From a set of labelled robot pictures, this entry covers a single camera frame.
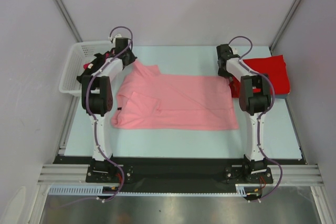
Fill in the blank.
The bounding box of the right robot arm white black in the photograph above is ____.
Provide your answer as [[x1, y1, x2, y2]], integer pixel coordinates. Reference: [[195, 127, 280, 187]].
[[216, 44, 274, 185]]

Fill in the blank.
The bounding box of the white slotted cable duct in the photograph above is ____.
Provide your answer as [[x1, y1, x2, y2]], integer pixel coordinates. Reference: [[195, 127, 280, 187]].
[[48, 185, 260, 198]]

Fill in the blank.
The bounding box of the left aluminium frame post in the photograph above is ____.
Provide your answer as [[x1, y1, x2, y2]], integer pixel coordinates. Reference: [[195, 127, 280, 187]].
[[53, 0, 83, 42]]

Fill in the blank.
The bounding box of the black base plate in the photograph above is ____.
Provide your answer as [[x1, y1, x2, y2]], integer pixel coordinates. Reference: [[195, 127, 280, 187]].
[[53, 156, 305, 193]]

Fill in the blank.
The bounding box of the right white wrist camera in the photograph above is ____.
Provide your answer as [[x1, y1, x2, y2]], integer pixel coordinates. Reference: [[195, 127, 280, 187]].
[[232, 47, 239, 55]]

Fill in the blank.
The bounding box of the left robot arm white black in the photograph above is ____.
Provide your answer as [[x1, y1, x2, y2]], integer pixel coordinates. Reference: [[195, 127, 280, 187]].
[[77, 37, 137, 183]]

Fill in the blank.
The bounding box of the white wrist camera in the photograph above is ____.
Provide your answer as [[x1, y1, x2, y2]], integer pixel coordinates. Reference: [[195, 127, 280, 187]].
[[232, 47, 239, 55], [109, 34, 122, 44]]

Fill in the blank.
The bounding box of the magenta t shirt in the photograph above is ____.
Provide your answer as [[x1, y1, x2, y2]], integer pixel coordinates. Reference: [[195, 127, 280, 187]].
[[83, 51, 110, 69]]

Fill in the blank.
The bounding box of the right aluminium frame post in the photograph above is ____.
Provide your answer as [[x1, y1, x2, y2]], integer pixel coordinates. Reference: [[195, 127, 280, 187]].
[[269, 0, 303, 54]]

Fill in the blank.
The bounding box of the white plastic basket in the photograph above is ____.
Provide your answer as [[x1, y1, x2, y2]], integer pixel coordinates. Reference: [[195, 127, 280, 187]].
[[59, 41, 113, 97]]

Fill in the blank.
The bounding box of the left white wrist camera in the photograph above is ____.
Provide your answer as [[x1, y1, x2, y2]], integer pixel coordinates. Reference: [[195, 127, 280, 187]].
[[109, 34, 122, 44]]

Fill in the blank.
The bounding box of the aluminium frame post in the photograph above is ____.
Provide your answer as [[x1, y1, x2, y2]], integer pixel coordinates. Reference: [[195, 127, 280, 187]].
[[269, 0, 303, 54], [53, 0, 83, 42]]

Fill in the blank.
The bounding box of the black t shirt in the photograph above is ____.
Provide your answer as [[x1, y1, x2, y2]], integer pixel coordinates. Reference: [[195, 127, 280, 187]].
[[76, 50, 114, 84]]

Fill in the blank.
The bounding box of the red folded t shirt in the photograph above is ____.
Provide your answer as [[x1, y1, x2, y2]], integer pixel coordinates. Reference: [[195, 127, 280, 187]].
[[226, 55, 290, 99]]

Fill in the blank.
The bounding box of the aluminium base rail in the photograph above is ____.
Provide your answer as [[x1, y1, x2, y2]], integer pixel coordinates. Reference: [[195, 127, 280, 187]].
[[37, 164, 323, 186]]

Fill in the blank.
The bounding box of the pink t shirt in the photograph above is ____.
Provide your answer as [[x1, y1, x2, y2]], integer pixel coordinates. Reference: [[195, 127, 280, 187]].
[[111, 61, 239, 131]]

